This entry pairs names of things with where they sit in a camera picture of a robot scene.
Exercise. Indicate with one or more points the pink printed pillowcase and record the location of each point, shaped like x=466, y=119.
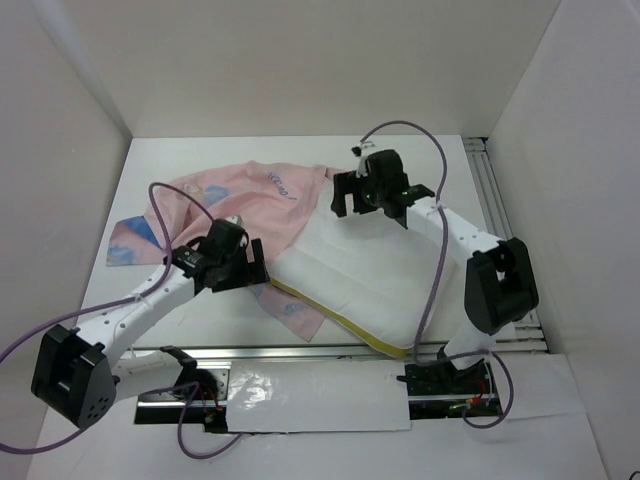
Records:
x=274, y=201

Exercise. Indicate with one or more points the aluminium side rail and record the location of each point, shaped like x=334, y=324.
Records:
x=528, y=329

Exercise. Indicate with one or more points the aluminium front rail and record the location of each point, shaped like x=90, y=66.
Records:
x=315, y=352

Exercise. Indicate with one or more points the white cover sheet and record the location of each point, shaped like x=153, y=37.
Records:
x=317, y=396

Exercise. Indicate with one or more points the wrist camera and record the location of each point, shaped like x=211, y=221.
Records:
x=234, y=223
x=361, y=151

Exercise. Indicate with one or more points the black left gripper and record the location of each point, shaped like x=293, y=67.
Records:
x=250, y=273

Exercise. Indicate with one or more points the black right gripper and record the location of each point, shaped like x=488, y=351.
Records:
x=347, y=183

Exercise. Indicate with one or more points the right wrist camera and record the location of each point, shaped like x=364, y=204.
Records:
x=361, y=151

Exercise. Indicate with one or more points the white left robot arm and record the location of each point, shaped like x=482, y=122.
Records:
x=81, y=372

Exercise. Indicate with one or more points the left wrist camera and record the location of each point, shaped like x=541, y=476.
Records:
x=234, y=223

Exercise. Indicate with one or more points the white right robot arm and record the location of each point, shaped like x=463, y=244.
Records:
x=499, y=286

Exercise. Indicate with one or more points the white pillow yellow trim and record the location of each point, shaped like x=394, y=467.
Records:
x=365, y=272

